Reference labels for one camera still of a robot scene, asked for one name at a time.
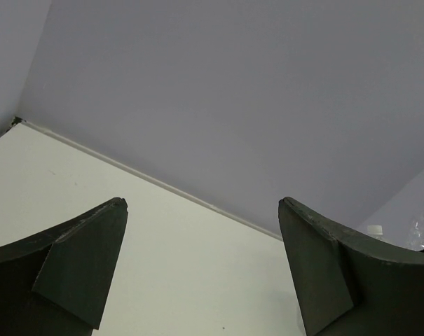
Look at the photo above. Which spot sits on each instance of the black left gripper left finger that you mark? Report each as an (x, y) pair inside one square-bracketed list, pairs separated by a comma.
[(57, 281)]

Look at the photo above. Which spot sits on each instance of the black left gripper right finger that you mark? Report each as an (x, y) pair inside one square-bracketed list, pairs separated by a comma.
[(348, 283)]

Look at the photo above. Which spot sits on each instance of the clear bottle white cap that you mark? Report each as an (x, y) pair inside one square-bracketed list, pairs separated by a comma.
[(375, 230)]

